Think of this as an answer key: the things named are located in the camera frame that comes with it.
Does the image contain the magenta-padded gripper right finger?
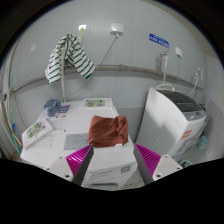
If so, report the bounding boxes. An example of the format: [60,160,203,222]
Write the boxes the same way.
[132,143,184,185]

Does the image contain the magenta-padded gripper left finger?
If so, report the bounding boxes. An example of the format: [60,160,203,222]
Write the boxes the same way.
[43,143,95,187]

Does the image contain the brown towel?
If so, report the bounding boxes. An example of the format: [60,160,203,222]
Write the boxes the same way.
[87,114,130,149]

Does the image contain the printed text paper sheet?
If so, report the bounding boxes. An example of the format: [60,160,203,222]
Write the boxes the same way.
[63,132,91,151]

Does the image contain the white appliance cabinet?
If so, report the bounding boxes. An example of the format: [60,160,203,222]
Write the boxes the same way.
[19,99,140,192]

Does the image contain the white top-loading washing machine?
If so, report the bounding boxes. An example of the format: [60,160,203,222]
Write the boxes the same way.
[134,86,208,163]

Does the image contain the printed sheet with colour pictures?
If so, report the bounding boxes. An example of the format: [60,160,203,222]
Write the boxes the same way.
[44,103,72,131]

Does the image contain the large landscape-print booklet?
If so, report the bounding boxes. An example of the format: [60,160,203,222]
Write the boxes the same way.
[21,118,55,150]

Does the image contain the small landscape-print booklet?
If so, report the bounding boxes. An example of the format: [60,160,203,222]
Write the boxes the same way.
[78,97,113,111]

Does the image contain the blue-grey crumpled cloth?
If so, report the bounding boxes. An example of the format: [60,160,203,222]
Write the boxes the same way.
[43,98,63,118]

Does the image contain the white upright pipe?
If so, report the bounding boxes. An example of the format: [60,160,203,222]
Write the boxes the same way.
[59,46,68,103]

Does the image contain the green-striped white shirt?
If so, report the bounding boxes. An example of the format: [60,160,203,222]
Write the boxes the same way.
[44,33,97,85]

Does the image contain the green hose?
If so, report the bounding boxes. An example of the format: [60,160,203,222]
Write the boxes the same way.
[6,76,22,156]

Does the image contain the long grey wall pipe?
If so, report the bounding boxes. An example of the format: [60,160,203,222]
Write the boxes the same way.
[6,64,204,98]

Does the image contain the metal wall faucet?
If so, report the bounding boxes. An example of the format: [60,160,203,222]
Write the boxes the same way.
[158,49,171,85]

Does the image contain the thin grey cable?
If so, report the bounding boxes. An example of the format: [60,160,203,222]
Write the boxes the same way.
[64,33,120,101]

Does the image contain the blue wall sign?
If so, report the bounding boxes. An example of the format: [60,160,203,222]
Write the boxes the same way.
[148,33,171,49]

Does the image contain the white wall socket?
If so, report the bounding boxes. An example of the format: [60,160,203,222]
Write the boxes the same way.
[110,22,125,36]

